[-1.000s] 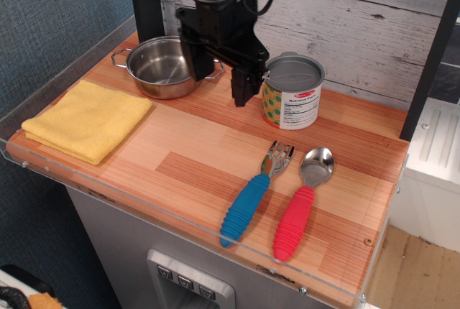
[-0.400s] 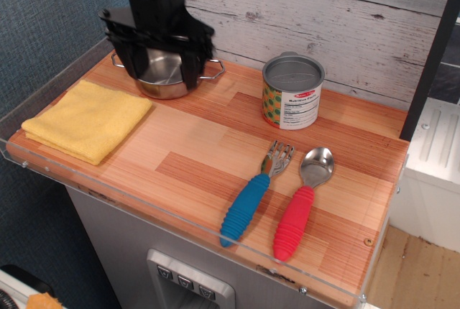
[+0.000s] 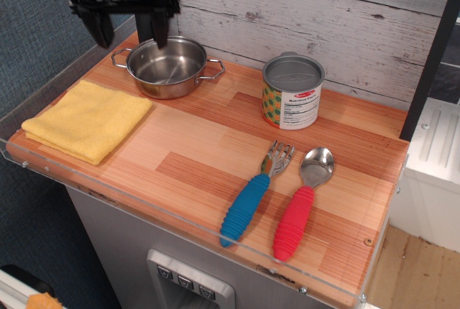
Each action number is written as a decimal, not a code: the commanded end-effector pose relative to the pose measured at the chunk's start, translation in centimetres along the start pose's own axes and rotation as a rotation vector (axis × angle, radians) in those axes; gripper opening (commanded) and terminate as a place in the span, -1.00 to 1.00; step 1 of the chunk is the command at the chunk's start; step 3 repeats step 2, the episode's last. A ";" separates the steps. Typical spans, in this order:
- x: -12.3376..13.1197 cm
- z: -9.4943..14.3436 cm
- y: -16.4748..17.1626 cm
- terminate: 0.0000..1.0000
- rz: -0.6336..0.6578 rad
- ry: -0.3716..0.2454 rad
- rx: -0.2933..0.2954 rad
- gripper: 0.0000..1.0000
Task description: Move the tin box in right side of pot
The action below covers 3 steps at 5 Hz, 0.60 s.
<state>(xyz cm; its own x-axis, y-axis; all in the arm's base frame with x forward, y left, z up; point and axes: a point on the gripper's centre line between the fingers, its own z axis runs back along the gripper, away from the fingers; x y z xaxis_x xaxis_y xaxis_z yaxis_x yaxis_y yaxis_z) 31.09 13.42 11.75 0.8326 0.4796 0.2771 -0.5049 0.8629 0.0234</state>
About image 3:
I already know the grey toy fridge cabinet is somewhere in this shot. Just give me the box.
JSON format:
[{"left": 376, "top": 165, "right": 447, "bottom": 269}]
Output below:
[{"left": 67, "top": 188, "right": 327, "bottom": 308}]

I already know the folded yellow cloth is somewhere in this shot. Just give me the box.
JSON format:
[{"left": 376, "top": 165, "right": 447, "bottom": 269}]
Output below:
[{"left": 22, "top": 80, "right": 152, "bottom": 165}]

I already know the silver dispenser button panel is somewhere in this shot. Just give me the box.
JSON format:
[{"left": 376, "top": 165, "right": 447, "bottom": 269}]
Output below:
[{"left": 147, "top": 249, "right": 236, "bottom": 308}]

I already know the white toy sink unit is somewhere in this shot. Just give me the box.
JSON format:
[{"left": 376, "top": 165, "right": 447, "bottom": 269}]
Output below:
[{"left": 389, "top": 98, "right": 459, "bottom": 252}]

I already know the red handled spoon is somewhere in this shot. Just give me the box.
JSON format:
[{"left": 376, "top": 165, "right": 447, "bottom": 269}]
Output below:
[{"left": 272, "top": 147, "right": 335, "bottom": 262}]

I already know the toy food can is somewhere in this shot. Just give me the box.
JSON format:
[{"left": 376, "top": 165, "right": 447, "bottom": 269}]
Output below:
[{"left": 262, "top": 52, "right": 325, "bottom": 130}]

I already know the clear acrylic table guard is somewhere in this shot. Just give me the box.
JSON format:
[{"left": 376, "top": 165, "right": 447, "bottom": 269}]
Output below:
[{"left": 3, "top": 17, "right": 408, "bottom": 308}]

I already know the blue handled fork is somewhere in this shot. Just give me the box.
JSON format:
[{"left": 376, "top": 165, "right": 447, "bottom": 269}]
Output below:
[{"left": 220, "top": 141, "right": 295, "bottom": 247}]

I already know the small stainless steel pot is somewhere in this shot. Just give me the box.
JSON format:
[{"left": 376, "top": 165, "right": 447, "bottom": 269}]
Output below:
[{"left": 111, "top": 36, "right": 226, "bottom": 100}]

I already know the black vertical post right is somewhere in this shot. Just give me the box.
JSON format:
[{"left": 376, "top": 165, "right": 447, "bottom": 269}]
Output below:
[{"left": 400, "top": 0, "right": 459, "bottom": 142}]

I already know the black and orange object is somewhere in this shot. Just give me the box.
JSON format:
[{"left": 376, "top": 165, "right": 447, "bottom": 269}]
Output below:
[{"left": 1, "top": 264, "right": 65, "bottom": 308}]

